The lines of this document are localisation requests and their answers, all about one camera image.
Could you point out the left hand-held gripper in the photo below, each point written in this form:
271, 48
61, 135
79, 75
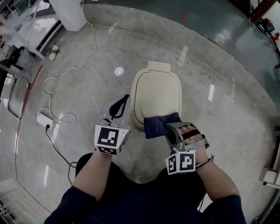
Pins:
107, 135

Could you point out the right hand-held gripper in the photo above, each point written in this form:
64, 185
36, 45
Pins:
186, 162

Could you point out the dark blue cloth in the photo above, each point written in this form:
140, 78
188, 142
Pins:
155, 127

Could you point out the beige plastic trash bin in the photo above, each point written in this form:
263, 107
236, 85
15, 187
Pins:
157, 94

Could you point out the person's left forearm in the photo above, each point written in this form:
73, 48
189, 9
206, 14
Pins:
92, 175

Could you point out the person's right forearm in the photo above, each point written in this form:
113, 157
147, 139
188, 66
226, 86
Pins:
216, 179

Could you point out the person's right hand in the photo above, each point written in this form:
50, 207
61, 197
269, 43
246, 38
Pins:
192, 140

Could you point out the person's dark blue clothing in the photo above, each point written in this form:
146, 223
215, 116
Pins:
142, 203

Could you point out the white power strip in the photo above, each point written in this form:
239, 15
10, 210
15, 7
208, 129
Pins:
42, 119

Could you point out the grey shelf unit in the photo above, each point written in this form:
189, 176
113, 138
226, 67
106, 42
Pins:
270, 175

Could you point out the small white floor object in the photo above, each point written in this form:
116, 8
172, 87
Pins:
52, 55

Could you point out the grey bin with black liner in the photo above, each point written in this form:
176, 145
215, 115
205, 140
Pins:
20, 50

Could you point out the black mesh waste bin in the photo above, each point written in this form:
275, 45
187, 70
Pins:
11, 52

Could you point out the white square pillar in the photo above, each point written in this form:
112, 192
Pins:
67, 13

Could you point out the red fire extinguisher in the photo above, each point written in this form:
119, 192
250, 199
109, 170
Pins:
276, 36

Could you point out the red and teal vacuum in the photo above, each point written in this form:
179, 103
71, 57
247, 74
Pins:
268, 24

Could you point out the brown wooden post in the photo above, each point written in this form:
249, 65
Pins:
262, 11

